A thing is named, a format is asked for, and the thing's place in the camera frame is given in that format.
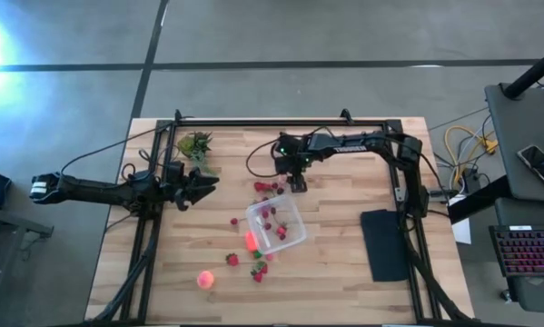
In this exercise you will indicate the black metal pole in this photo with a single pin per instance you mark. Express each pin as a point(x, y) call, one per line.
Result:
point(532, 72)

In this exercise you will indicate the smartphone on side desk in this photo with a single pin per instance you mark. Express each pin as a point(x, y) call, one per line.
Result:
point(541, 165)

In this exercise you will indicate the backlit laptop keyboard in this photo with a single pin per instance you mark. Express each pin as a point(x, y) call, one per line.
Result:
point(530, 250)

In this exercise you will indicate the black aluminium table frame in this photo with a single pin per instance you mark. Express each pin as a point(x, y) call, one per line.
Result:
point(230, 122)

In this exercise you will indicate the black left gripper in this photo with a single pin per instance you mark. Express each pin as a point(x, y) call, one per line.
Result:
point(176, 181)

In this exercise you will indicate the dark rectangular mat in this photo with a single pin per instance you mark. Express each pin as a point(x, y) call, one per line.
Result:
point(382, 245)

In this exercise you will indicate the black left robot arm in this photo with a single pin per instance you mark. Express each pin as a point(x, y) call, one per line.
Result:
point(94, 191)

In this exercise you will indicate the small potted succulent plant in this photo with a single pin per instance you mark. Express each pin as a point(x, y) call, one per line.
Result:
point(194, 146)

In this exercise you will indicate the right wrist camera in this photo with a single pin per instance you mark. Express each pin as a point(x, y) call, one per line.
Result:
point(287, 144)

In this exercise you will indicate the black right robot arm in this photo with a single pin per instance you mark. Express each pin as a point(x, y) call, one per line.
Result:
point(358, 143)

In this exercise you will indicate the black frame clamp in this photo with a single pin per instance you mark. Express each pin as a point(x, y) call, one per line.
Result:
point(177, 114)
point(345, 114)

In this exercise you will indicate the white paper sheet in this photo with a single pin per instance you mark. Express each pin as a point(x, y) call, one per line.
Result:
point(461, 231)

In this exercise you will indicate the grey side desk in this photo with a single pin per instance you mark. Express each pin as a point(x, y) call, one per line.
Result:
point(517, 150)

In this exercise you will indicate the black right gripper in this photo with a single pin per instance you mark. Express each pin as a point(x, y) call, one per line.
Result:
point(299, 163)

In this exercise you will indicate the clear plastic tupperware container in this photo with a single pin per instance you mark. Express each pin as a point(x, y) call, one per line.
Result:
point(292, 211)

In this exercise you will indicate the orange pink plastic peach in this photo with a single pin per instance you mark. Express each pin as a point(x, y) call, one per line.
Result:
point(205, 280)

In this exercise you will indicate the black desk bar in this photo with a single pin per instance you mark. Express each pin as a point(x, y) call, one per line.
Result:
point(476, 202)

